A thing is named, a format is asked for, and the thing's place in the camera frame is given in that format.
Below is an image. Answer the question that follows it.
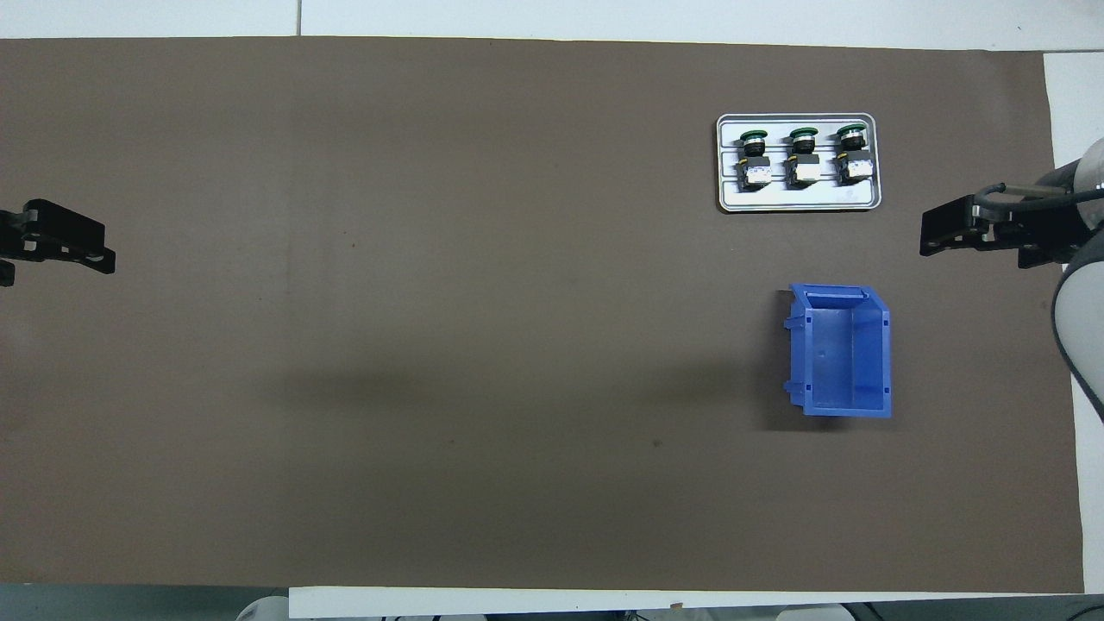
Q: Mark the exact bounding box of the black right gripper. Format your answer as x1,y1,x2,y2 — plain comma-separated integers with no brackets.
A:
919,194,1089,269

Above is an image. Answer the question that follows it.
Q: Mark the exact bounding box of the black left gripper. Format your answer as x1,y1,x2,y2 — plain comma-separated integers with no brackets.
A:
0,199,116,288

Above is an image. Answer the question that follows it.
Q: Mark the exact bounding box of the green push button switch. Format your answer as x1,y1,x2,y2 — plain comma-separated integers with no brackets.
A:
784,127,822,190
737,129,772,192
831,124,872,186

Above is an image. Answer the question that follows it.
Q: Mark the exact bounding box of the blue plastic bin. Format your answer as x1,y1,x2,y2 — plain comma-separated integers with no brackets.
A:
781,283,894,420

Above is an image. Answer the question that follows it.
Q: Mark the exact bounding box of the silver metal tray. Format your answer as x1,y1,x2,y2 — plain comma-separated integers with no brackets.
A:
715,113,882,213

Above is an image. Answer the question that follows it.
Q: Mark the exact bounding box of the brown table mat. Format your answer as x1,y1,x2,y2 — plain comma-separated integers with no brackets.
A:
0,36,1086,594

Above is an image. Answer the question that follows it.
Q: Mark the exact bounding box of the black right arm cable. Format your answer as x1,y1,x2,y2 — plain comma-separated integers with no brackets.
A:
975,181,1104,227

